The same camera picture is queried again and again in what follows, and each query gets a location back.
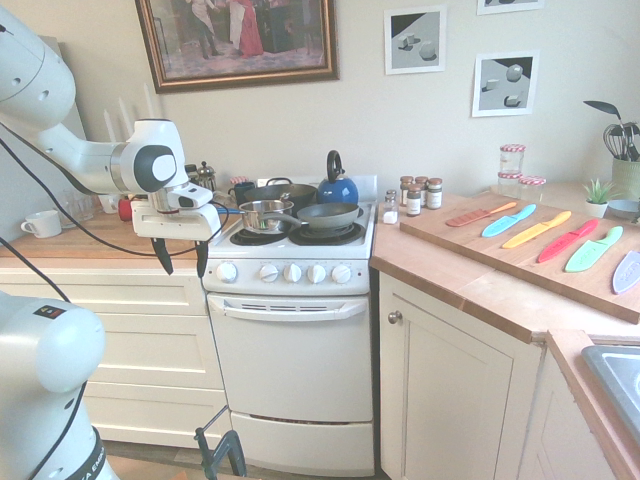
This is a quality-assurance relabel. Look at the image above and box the black mug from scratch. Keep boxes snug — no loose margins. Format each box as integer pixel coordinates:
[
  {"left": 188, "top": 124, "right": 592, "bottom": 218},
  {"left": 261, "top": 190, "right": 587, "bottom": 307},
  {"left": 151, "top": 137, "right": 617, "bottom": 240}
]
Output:
[{"left": 228, "top": 181, "right": 257, "bottom": 207}]

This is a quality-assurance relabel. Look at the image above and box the metal whisk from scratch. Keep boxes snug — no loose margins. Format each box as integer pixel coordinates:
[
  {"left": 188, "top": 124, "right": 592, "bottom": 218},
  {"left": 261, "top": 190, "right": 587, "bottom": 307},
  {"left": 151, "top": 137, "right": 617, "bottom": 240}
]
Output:
[{"left": 601, "top": 121, "right": 632, "bottom": 162}]

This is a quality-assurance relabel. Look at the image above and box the cream cabinet door under sink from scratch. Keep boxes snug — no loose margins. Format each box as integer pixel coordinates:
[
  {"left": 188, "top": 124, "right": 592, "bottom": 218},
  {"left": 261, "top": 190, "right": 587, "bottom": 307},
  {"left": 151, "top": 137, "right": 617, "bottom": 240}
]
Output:
[{"left": 518, "top": 344, "right": 619, "bottom": 480}]

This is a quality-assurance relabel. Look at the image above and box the glass salt shaker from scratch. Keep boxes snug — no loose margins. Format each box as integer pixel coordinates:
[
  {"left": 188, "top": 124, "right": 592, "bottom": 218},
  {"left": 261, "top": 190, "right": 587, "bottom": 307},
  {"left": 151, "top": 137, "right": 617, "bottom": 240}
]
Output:
[{"left": 381, "top": 188, "right": 400, "bottom": 225}]

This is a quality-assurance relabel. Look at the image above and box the cream drawer cabinet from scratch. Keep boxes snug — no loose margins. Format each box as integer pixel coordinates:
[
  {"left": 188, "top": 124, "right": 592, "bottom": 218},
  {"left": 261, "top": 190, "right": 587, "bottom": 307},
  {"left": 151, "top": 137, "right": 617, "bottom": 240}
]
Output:
[{"left": 0, "top": 266, "right": 232, "bottom": 447}]

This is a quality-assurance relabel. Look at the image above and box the light blue bowl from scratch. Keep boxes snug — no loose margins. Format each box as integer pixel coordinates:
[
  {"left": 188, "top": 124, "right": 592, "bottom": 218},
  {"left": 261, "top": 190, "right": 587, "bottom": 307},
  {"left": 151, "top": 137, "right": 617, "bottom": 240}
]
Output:
[{"left": 605, "top": 198, "right": 640, "bottom": 221}]

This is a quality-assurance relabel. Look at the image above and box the blue kettle black handle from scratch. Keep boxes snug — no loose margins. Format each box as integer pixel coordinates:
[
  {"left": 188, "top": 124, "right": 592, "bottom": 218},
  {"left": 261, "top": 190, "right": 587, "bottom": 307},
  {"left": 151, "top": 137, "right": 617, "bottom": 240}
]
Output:
[{"left": 315, "top": 149, "right": 361, "bottom": 207}]

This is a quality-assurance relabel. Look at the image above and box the cream cabinet door with knob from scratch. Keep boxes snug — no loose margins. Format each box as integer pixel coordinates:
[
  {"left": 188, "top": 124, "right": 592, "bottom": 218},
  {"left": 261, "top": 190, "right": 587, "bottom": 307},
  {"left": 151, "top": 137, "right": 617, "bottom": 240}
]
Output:
[{"left": 378, "top": 271, "right": 545, "bottom": 480}]

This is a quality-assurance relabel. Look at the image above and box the black spatula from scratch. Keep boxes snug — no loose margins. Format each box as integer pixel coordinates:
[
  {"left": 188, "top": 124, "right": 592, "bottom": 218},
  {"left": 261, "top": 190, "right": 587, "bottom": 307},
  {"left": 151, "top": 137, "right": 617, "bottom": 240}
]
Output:
[{"left": 582, "top": 99, "right": 627, "bottom": 132}]

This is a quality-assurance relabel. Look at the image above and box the steel sink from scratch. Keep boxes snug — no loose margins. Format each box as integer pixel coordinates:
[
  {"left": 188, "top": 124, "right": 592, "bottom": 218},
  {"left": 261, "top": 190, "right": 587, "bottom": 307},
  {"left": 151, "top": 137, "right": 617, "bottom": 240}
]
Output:
[{"left": 580, "top": 344, "right": 640, "bottom": 432}]

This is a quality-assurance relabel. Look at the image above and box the lavender sheathed knife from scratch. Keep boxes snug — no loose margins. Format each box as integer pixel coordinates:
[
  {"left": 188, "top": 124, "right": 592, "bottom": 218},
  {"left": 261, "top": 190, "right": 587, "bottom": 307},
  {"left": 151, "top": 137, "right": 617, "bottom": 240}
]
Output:
[{"left": 610, "top": 249, "right": 640, "bottom": 297}]

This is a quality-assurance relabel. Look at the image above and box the wooden cutting board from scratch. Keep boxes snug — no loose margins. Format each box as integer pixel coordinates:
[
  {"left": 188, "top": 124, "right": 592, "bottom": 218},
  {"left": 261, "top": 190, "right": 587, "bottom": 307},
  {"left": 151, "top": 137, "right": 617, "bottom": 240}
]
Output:
[{"left": 399, "top": 191, "right": 640, "bottom": 326}]

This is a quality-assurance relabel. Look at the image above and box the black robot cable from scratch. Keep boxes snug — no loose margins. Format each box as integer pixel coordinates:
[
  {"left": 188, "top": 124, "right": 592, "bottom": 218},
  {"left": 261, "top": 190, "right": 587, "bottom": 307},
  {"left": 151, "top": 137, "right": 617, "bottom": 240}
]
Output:
[{"left": 0, "top": 122, "right": 204, "bottom": 480}]

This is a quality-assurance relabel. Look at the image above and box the orange sheathed knife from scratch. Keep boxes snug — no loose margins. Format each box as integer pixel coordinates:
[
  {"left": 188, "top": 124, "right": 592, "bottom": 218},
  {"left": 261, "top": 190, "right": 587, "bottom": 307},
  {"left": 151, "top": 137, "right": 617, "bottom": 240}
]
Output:
[{"left": 445, "top": 200, "right": 518, "bottom": 229}]

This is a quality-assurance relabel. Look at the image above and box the gold framed painting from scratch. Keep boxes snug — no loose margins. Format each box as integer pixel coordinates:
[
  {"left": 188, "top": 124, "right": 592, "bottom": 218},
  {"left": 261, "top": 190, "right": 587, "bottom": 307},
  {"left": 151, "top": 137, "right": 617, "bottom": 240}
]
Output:
[{"left": 134, "top": 0, "right": 342, "bottom": 96}]

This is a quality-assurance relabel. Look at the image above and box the red sheathed knife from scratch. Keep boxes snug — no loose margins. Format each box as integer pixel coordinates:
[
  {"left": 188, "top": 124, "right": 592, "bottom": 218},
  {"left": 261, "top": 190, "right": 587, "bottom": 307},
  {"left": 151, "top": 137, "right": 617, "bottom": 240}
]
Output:
[{"left": 536, "top": 218, "right": 600, "bottom": 265}]

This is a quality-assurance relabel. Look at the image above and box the dark wok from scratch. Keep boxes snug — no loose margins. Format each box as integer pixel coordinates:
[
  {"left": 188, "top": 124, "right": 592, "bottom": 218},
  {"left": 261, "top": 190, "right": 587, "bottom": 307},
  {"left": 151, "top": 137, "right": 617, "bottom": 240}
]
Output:
[{"left": 242, "top": 176, "right": 319, "bottom": 207}]

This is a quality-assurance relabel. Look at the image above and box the white electric stove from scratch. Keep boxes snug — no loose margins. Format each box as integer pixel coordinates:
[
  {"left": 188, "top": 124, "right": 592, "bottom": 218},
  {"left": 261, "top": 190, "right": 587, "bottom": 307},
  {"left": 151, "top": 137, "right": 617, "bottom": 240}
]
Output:
[{"left": 201, "top": 173, "right": 379, "bottom": 479}]

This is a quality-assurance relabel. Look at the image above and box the blue sheathed knife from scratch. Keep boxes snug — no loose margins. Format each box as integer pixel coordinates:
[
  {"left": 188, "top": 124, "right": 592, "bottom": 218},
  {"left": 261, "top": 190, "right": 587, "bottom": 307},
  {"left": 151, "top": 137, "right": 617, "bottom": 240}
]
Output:
[{"left": 480, "top": 202, "right": 538, "bottom": 239}]

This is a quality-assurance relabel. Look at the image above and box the yellow sheathed knife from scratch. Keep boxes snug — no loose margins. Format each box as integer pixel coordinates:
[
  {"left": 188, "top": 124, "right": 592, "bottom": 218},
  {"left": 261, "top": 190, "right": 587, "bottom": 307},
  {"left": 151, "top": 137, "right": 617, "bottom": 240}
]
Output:
[{"left": 501, "top": 209, "right": 573, "bottom": 250}]

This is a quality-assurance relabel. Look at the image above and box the white oven door with handle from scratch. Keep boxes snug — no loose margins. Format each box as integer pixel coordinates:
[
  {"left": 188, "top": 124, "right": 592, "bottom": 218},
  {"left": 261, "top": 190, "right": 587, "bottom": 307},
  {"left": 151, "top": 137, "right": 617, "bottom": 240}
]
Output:
[{"left": 205, "top": 291, "right": 376, "bottom": 424}]

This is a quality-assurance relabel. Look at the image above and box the small potted green plant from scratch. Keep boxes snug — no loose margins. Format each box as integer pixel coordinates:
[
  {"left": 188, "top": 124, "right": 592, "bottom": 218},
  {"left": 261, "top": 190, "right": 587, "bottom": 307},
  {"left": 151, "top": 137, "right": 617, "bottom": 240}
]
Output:
[{"left": 581, "top": 178, "right": 620, "bottom": 219}]

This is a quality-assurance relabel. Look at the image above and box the french press coffee maker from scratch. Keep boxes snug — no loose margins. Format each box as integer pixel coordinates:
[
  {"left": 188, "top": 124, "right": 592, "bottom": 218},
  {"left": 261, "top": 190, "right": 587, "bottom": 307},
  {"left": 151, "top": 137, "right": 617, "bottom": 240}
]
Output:
[{"left": 195, "top": 160, "right": 218, "bottom": 195}]

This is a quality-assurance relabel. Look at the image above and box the white mug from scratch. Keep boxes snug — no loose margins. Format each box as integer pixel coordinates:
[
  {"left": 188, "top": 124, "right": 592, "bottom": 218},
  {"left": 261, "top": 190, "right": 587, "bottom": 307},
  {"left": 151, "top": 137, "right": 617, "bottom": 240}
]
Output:
[{"left": 19, "top": 209, "right": 64, "bottom": 238}]

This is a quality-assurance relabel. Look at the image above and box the pale green utensil holder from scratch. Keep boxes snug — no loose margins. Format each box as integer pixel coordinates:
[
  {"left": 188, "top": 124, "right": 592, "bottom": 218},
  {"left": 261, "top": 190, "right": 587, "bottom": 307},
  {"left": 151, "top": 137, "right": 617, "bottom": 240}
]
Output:
[{"left": 611, "top": 155, "right": 640, "bottom": 202}]

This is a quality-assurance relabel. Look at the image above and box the grey shapes art print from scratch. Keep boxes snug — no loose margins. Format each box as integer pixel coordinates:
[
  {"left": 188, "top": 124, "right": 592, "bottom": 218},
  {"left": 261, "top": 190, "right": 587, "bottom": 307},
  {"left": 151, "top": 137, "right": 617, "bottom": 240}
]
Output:
[
  {"left": 383, "top": 4, "right": 449, "bottom": 77},
  {"left": 475, "top": 0, "right": 547, "bottom": 17},
  {"left": 471, "top": 49, "right": 542, "bottom": 119}
]

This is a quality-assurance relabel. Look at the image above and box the clear drinking glass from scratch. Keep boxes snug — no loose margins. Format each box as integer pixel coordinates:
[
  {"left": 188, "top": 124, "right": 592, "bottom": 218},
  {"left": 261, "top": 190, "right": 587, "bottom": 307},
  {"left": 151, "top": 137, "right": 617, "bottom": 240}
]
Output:
[{"left": 61, "top": 188, "right": 97, "bottom": 229}]

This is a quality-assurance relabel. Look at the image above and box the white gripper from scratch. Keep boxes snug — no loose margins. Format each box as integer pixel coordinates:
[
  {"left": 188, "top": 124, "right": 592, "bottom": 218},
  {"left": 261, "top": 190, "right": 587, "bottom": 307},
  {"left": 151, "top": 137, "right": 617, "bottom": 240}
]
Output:
[{"left": 131, "top": 198, "right": 223, "bottom": 280}]

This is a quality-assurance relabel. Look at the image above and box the grey frying pan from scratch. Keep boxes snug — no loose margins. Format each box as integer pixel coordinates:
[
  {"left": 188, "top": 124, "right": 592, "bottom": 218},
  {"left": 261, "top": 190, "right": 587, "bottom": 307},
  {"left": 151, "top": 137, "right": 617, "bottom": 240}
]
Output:
[{"left": 278, "top": 201, "right": 362, "bottom": 232}]

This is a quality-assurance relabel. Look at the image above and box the steel saucepan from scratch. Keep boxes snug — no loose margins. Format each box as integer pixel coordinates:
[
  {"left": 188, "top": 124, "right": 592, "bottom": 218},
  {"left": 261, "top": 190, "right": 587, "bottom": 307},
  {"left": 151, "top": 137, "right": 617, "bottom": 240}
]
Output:
[{"left": 237, "top": 199, "right": 311, "bottom": 235}]

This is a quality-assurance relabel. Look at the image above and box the green sheathed knife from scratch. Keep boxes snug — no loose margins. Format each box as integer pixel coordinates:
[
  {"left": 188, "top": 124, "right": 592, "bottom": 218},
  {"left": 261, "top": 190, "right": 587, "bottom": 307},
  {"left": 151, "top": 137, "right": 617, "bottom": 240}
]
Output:
[{"left": 564, "top": 225, "right": 625, "bottom": 274}]

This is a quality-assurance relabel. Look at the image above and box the white oven bottom drawer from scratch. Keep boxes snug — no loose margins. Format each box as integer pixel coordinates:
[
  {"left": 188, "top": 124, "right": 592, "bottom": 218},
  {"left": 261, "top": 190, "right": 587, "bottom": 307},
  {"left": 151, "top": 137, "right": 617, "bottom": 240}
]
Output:
[{"left": 228, "top": 410, "right": 376, "bottom": 479}]

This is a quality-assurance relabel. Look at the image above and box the tall glass jar checkered lid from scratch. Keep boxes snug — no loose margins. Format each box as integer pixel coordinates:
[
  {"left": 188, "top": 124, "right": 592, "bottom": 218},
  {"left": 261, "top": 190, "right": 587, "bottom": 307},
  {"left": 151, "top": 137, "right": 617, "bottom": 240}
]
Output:
[{"left": 498, "top": 143, "right": 528, "bottom": 177}]

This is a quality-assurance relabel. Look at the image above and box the black clamp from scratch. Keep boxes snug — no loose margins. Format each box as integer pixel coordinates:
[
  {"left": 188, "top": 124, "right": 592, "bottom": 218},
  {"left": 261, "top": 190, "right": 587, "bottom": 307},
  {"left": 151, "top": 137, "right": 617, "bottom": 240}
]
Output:
[{"left": 193, "top": 426, "right": 248, "bottom": 480}]

